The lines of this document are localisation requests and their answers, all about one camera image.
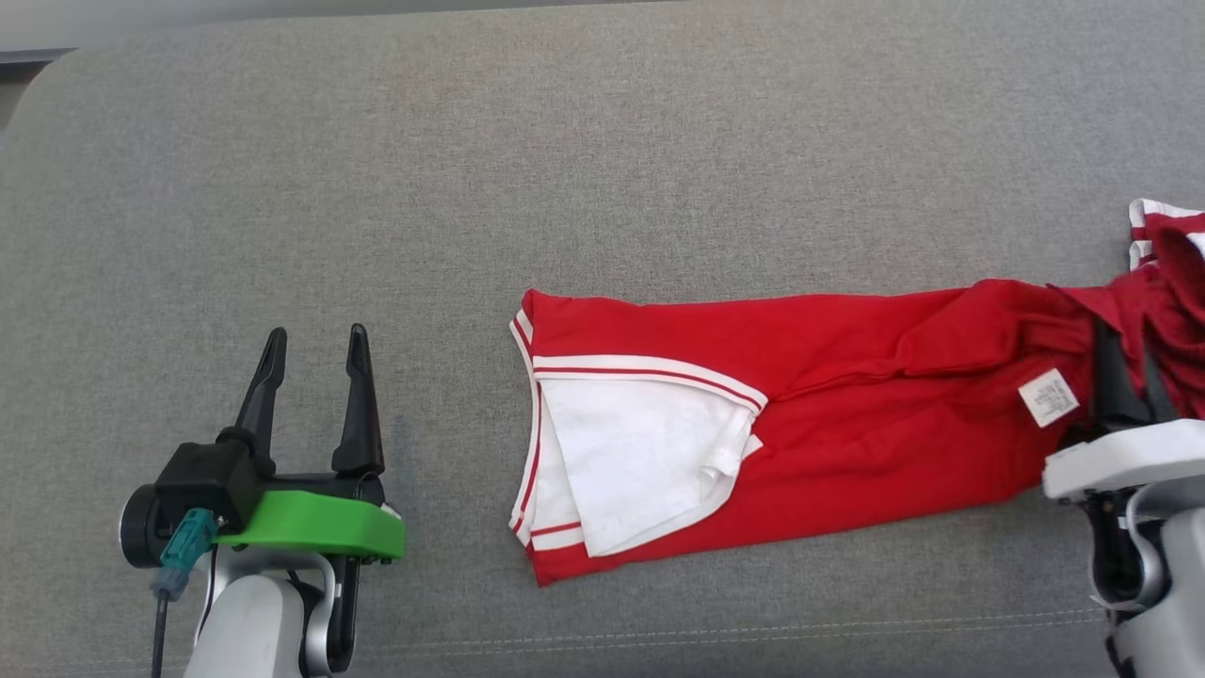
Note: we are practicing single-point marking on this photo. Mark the red shorts white stripe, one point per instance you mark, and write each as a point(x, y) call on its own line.
point(1167, 311)

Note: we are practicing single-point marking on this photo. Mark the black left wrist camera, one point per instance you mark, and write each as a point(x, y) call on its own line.
point(207, 480)

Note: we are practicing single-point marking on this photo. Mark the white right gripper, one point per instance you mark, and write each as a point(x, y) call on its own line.
point(1130, 461)

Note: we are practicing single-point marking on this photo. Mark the red shirt white sleeves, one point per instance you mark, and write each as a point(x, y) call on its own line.
point(847, 405)

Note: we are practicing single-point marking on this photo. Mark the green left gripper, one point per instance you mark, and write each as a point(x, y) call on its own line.
point(320, 523)

